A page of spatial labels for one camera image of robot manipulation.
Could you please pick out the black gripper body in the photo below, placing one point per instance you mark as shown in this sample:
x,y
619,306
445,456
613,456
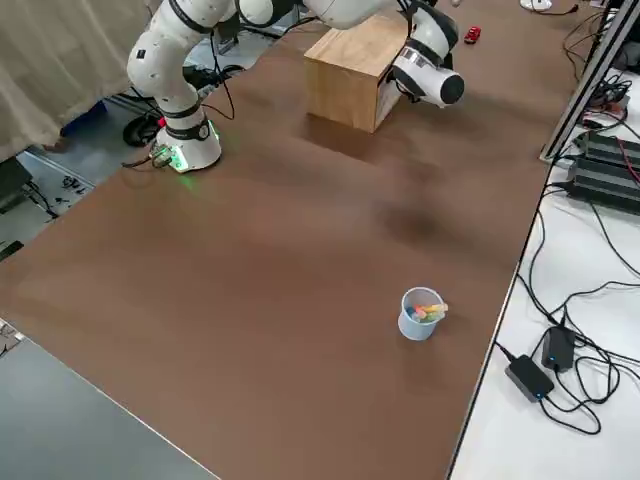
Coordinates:
x,y
407,90

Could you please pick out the wooden drawer with white front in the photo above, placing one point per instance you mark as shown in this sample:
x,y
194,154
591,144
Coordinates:
x,y
387,107

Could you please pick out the red toy car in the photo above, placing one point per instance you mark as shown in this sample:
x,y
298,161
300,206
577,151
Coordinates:
x,y
472,35

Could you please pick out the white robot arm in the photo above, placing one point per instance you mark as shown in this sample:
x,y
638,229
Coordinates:
x,y
165,75

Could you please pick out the wooden cabinet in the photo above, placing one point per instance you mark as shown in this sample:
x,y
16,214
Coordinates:
x,y
345,75

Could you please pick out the black power supply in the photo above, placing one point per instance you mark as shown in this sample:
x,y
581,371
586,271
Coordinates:
x,y
610,147
600,187

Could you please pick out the orange highlighter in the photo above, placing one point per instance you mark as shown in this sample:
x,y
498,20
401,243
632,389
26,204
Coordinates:
x,y
426,307

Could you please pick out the yellow highlighter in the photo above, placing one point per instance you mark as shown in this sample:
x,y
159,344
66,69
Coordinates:
x,y
436,306

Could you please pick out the light blue pen cup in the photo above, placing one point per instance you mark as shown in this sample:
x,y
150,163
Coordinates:
x,y
415,330

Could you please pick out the black power adapter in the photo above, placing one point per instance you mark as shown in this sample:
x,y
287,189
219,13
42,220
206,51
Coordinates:
x,y
530,377
557,347

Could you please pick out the blue bin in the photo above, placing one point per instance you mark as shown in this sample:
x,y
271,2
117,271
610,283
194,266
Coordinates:
x,y
85,120

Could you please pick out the beige curtain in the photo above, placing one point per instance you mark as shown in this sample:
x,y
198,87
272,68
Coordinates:
x,y
50,60

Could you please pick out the black box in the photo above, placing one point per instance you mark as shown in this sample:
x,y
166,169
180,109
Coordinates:
x,y
12,185

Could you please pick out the dark grey table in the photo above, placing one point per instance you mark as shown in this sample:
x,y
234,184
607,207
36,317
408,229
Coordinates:
x,y
60,425

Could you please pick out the silver aluminium post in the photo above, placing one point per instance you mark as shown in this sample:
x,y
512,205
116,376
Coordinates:
x,y
575,100

